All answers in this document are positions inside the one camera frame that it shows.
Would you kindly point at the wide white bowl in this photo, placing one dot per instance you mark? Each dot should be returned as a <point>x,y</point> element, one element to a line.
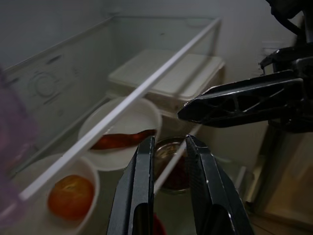
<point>127,120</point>

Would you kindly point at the grey fridge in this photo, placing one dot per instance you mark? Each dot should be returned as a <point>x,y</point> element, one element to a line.
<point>61,61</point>

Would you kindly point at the red brown sausage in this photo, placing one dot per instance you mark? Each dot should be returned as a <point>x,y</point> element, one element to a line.
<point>117,142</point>

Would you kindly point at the purple plastic bag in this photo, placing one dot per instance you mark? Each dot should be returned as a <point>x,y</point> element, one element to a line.
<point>14,134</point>

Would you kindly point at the steel bowl with red food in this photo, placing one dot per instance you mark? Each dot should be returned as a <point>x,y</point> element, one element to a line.
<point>168,151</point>

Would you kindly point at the glass fridge shelf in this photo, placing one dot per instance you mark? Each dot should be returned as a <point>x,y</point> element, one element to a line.
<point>137,93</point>

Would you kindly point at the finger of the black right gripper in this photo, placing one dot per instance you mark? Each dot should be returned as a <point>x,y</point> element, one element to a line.
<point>220,95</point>

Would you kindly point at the white lidded container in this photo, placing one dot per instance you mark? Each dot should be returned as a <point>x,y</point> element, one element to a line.
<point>176,73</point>

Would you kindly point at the small white bowl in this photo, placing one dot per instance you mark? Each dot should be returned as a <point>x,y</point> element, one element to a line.
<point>90,171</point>

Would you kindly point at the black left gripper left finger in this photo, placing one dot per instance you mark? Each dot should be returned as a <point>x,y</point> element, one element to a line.
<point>137,195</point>

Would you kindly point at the red tomato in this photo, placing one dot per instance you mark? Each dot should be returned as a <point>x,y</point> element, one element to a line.
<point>71,198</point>

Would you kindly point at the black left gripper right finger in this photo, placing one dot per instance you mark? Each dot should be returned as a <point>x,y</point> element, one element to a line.
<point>215,195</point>

